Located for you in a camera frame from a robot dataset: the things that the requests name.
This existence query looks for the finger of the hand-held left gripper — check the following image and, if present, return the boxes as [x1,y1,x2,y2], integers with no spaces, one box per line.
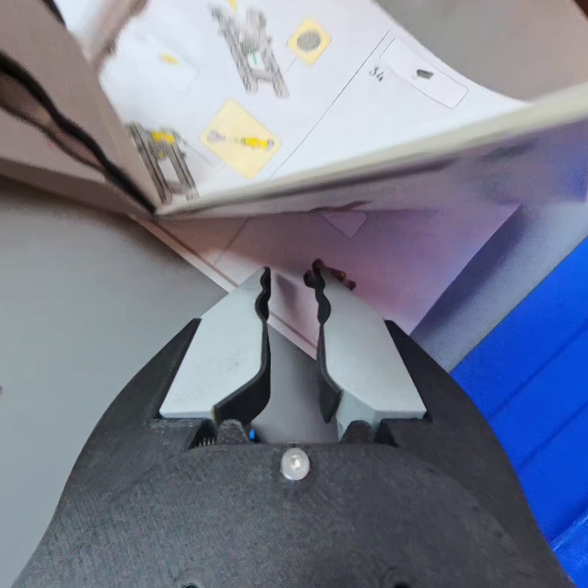
[0,0,158,213]
[0,73,153,217]

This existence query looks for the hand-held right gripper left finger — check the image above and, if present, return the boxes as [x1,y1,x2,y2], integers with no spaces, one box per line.
[159,267,273,426]

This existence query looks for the blue plastic storage bin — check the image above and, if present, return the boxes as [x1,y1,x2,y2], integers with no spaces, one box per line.
[450,239,588,588]

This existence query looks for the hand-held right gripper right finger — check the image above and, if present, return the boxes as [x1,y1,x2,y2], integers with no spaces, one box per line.
[316,275,428,440]

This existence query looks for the lego instruction booklet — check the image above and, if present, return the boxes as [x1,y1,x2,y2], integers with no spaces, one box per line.
[55,0,588,352]

